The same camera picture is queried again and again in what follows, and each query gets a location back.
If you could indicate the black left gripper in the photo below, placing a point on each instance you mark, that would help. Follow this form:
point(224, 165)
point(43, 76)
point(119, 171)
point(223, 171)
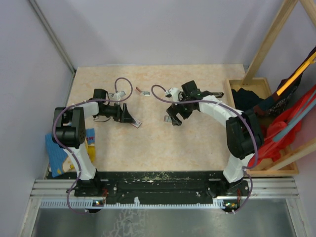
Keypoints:
point(123, 116)

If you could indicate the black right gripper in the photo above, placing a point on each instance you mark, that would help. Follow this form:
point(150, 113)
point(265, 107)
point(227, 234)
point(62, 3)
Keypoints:
point(173, 110)

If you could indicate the red white staple box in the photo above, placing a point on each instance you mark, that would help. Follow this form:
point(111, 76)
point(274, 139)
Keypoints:
point(136, 123)

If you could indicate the pink white mini stapler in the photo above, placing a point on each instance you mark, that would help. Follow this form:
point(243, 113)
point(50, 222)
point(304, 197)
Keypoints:
point(142, 92)

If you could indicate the black grey large stapler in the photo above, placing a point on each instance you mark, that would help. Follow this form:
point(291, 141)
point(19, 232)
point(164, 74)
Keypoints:
point(217, 94)

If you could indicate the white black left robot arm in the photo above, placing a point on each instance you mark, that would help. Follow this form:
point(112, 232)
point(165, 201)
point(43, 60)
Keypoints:
point(69, 130)

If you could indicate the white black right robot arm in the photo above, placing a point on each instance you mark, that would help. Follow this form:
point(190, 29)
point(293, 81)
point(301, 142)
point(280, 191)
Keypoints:
point(242, 128)

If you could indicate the dark patterned cloth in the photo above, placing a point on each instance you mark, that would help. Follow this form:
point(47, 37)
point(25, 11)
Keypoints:
point(274, 105)

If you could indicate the blue yellow cartoon cloth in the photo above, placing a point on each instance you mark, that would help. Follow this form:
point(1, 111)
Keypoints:
point(59, 161)

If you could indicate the red cloth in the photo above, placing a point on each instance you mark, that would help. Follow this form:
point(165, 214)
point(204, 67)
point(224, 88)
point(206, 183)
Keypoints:
point(283, 130)

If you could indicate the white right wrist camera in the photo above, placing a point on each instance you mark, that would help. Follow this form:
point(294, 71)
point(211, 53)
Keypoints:
point(174, 94)

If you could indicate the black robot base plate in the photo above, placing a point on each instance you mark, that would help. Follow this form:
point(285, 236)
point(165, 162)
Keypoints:
point(161, 187)

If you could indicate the aluminium rail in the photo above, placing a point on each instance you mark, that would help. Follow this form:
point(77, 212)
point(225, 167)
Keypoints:
point(54, 194)

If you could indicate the wooden frame beam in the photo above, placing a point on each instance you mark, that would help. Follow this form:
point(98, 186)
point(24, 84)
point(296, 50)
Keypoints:
point(275, 28)

